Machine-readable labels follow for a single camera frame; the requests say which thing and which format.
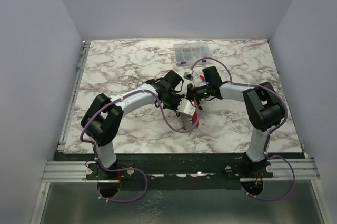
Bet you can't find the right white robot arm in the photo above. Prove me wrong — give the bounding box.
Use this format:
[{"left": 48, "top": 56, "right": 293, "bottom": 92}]
[{"left": 186, "top": 66, "right": 288, "bottom": 177}]

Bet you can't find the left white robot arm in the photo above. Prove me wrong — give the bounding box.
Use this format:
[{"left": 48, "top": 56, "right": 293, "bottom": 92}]
[{"left": 80, "top": 70, "right": 184, "bottom": 179}]

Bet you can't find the purple cable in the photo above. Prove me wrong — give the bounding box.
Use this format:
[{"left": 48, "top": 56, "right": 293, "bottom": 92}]
[
  {"left": 191, "top": 57, "right": 289, "bottom": 156},
  {"left": 80, "top": 89, "right": 200, "bottom": 151}
]

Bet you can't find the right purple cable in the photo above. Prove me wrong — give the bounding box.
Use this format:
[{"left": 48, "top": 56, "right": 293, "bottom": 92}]
[{"left": 191, "top": 57, "right": 289, "bottom": 156}]

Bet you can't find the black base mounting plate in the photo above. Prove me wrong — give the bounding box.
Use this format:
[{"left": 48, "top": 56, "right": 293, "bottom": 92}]
[{"left": 86, "top": 152, "right": 274, "bottom": 191}]

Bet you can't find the left side metal rail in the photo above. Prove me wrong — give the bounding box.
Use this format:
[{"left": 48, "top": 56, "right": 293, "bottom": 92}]
[{"left": 57, "top": 41, "right": 91, "bottom": 152}]

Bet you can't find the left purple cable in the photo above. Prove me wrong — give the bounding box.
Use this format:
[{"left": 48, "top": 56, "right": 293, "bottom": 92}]
[{"left": 80, "top": 89, "right": 200, "bottom": 151}]

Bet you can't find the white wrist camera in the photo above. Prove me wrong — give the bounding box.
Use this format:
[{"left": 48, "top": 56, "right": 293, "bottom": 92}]
[
  {"left": 176, "top": 99, "right": 197, "bottom": 116},
  {"left": 183, "top": 71, "right": 194, "bottom": 82}
]

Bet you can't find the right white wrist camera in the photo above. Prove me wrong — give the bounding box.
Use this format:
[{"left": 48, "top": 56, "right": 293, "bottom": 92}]
[{"left": 183, "top": 71, "right": 194, "bottom": 82}]

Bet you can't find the clear plastic screw box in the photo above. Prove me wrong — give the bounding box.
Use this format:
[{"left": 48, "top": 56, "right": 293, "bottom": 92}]
[{"left": 173, "top": 42, "right": 210, "bottom": 65}]

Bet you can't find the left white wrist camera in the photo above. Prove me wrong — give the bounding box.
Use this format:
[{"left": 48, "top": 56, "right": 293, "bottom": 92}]
[{"left": 176, "top": 99, "right": 197, "bottom": 116}]

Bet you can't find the aluminium frame rail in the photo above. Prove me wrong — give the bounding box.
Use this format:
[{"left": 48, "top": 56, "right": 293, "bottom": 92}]
[{"left": 42, "top": 159, "right": 320, "bottom": 183}]

